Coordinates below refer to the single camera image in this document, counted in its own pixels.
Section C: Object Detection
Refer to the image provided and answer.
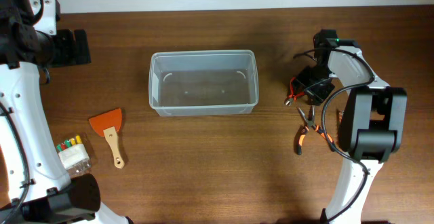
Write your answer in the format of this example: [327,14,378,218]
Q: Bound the small red cutting pliers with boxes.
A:
[284,77,305,106]

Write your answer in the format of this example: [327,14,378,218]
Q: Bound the clear plastic container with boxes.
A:
[149,50,259,117]

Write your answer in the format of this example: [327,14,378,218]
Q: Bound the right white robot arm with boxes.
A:
[285,29,408,223]

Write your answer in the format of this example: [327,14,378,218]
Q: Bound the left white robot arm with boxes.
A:
[1,0,130,223]

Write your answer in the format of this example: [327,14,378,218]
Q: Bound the orange black needle-nose pliers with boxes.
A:
[296,105,334,155]

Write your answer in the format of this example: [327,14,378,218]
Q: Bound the clear box coloured connectors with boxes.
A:
[56,134,92,178]

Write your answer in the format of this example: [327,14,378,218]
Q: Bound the socket bit rail orange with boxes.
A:
[336,110,344,126]

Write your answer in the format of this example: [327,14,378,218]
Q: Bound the orange scraper wooden handle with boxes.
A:
[88,108,125,169]

